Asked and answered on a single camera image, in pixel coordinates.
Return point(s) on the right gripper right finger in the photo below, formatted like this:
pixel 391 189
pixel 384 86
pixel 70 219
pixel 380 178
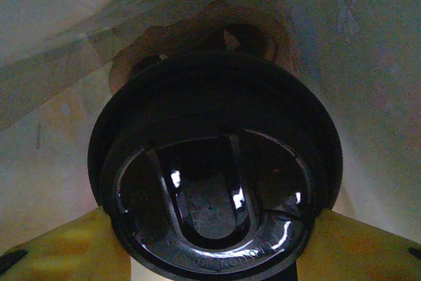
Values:
pixel 361 254

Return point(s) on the black plastic cup lid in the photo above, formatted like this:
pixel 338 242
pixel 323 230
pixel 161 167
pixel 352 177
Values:
pixel 213 162

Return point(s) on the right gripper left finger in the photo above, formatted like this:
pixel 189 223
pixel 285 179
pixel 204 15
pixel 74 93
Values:
pixel 65 254

